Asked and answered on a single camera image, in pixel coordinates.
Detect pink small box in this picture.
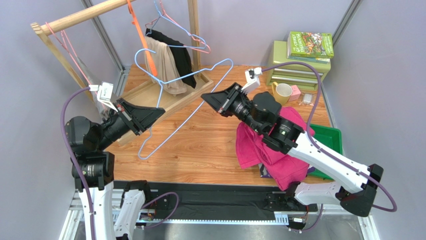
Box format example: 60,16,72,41
288,85,301,102

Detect green treehouse book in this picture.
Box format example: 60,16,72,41
287,31,335,59

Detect orange plastic hanger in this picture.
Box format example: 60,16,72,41
126,0,158,77

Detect purple cable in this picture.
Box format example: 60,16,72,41
261,61,398,213
59,87,98,240

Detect purple camouflage trousers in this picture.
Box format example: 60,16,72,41
258,163,316,178

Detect black trousers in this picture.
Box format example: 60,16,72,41
145,28,193,77

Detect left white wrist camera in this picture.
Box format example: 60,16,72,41
88,81,118,112

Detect yellow mug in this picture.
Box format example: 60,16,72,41
271,82,293,105

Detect light blue wire hanger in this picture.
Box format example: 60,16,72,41
134,48,235,161

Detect grey trousers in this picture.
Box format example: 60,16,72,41
76,57,111,120

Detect beige trousers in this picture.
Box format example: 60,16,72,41
144,36,187,95

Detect wooden clothes rack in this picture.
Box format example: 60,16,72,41
30,0,216,147

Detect green plastic tray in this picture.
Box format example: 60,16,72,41
308,124,343,180

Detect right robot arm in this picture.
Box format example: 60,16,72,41
201,83,384,217

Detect small clear plastic bag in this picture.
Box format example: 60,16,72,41
298,92,317,107

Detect green drawer cabinet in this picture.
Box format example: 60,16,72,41
266,40,318,91

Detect pink trousers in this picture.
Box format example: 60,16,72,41
235,122,310,191

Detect pink wire hanger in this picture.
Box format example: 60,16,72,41
45,21,93,92

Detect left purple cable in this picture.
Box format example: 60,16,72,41
59,87,98,240

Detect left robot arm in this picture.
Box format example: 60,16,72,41
62,98,166,240

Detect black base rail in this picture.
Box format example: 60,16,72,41
109,180,334,222

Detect red wire hanger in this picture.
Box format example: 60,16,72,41
145,0,211,54

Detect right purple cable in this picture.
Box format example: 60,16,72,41
261,61,398,213

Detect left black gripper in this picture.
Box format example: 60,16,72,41
96,96,166,150

